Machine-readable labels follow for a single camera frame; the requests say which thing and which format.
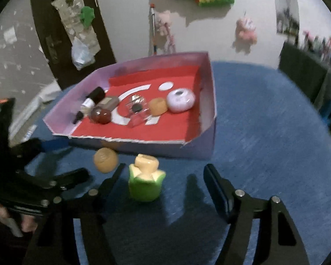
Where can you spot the clear hanging organizer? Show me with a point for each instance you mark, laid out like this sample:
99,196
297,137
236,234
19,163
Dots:
71,19

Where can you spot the pink rounded gadget case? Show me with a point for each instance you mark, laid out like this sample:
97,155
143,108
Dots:
180,100

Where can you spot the green rubber toy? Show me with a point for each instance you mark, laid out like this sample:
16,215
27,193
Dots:
144,187

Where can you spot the taupe compact case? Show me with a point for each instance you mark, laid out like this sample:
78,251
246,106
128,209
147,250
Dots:
109,103

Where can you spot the green plush toy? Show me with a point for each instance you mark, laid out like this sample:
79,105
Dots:
87,16

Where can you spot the dark green table cloth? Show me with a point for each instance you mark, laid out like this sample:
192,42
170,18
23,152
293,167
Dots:
300,71

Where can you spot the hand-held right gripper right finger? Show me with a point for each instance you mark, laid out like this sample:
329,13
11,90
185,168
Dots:
215,187

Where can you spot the wall mirror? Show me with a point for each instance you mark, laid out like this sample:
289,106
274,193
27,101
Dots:
285,5

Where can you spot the white paper scrap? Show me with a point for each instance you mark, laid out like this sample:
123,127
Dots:
10,35

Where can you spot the black-capped labelled dropper bottle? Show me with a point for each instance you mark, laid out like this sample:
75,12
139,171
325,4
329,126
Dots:
95,93

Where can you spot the pink plush piglet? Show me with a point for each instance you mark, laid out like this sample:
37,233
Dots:
165,22

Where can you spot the pink plush bear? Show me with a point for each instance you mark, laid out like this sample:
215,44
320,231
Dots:
246,30

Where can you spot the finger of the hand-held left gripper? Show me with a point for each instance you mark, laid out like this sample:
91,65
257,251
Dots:
55,144
74,176

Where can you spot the person's left hand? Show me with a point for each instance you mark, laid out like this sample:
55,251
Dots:
27,223

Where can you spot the purple cardboard box red liner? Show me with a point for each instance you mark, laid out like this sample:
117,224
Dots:
168,129

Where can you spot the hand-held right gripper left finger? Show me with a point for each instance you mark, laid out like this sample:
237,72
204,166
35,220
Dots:
113,180

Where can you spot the brown round glass bottle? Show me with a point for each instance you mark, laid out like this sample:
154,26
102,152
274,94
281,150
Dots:
100,116

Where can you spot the clear plastic bag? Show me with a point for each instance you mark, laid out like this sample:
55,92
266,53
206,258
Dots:
81,55

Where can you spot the dark brown door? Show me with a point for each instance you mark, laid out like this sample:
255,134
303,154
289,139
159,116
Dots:
41,19

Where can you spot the blue textured mat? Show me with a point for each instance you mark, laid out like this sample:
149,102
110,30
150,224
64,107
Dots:
264,157

